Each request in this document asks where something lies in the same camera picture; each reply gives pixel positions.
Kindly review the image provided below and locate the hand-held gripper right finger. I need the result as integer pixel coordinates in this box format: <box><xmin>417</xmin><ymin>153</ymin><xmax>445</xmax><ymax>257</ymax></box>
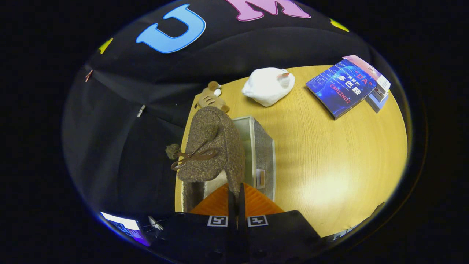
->
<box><xmin>237</xmin><ymin>183</ymin><xmax>325</xmax><ymax>264</ymax></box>

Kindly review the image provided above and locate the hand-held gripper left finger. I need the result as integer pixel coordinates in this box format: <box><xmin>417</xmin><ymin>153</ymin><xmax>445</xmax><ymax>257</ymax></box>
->
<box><xmin>150</xmin><ymin>183</ymin><xmax>237</xmax><ymax>264</ymax></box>

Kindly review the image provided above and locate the grey fabric storage box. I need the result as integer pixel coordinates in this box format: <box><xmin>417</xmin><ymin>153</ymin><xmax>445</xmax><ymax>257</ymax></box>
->
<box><xmin>182</xmin><ymin>116</ymin><xmax>276</xmax><ymax>213</ymax></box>

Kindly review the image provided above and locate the brown fuzzy shoe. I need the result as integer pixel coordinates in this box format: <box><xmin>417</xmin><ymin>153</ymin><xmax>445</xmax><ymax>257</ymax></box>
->
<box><xmin>166</xmin><ymin>106</ymin><xmax>246</xmax><ymax>213</ymax></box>

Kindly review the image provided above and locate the computer screen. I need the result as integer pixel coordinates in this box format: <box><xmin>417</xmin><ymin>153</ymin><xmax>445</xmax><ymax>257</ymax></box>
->
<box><xmin>100</xmin><ymin>212</ymin><xmax>151</xmax><ymax>247</ymax></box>

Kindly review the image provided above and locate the brown striped plush toy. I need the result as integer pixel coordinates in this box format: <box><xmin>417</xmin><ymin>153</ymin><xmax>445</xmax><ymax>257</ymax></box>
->
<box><xmin>194</xmin><ymin>81</ymin><xmax>230</xmax><ymax>113</ymax></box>

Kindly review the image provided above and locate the white plush toy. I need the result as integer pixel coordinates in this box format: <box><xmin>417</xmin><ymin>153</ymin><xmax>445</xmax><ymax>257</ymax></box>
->
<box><xmin>242</xmin><ymin>67</ymin><xmax>295</xmax><ymax>107</ymax></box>

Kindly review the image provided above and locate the blue book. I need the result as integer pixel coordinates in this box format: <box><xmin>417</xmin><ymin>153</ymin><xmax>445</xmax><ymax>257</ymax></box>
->
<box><xmin>306</xmin><ymin>59</ymin><xmax>378</xmax><ymax>120</ymax></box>

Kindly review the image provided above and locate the grey-blue book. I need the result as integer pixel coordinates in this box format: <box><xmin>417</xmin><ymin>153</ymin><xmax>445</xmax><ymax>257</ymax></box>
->
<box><xmin>365</xmin><ymin>92</ymin><xmax>389</xmax><ymax>113</ymax></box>

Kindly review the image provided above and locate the pink book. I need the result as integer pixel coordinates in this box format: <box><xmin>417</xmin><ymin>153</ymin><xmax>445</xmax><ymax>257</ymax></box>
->
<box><xmin>343</xmin><ymin>55</ymin><xmax>391</xmax><ymax>94</ymax></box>

